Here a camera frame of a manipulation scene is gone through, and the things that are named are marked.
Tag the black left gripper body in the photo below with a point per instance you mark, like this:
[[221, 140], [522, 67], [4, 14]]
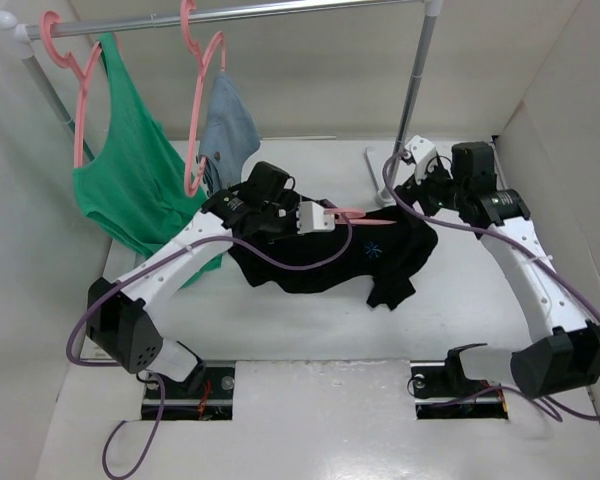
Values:
[[281, 218]]

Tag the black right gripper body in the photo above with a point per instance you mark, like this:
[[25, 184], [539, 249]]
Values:
[[438, 190]]

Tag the black t shirt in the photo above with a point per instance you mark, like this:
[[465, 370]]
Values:
[[389, 254]]

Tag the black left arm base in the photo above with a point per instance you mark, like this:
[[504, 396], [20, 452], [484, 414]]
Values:
[[211, 401]]

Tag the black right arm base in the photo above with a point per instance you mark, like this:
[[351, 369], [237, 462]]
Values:
[[443, 392]]

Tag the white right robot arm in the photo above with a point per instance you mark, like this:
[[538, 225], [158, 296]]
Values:
[[564, 352]]

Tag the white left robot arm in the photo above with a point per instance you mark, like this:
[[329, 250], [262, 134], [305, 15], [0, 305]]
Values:
[[120, 314]]

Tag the blue denim garment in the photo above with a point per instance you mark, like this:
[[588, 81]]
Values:
[[230, 136]]

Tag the green tank top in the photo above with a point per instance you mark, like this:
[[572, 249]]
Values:
[[133, 189]]

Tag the aluminium rail right side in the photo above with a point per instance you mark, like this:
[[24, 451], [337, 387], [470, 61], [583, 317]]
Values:
[[497, 165]]

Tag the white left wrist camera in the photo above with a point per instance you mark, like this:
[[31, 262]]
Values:
[[313, 218]]

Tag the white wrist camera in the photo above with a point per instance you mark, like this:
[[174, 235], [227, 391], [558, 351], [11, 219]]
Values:
[[421, 152], [313, 218]]

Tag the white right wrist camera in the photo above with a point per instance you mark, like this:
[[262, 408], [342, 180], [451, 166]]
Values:
[[421, 152]]

